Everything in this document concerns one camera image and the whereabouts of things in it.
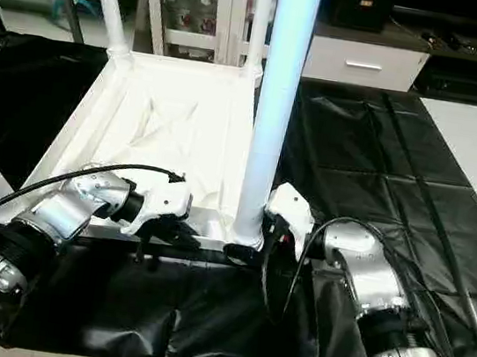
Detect white plastic table top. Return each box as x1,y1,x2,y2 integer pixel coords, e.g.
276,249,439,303
0,32,288,264

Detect black work mat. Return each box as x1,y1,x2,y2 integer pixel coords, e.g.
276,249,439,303
0,28,477,357

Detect white drawer unit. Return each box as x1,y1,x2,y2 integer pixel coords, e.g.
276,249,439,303
301,33,433,98

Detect white glass-door cabinet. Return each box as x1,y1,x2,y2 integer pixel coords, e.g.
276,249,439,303
132,0,287,73

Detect blue floor stand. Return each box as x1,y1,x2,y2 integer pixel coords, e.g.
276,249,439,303
48,0,103,26

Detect large black box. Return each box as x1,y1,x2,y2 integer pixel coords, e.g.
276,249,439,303
320,0,393,35

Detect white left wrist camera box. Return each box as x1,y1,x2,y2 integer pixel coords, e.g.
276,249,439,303
120,172,196,245

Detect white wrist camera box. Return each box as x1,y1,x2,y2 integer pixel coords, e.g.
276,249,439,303
259,179,321,265
120,172,196,245

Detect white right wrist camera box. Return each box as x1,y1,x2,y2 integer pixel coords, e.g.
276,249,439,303
259,179,321,265

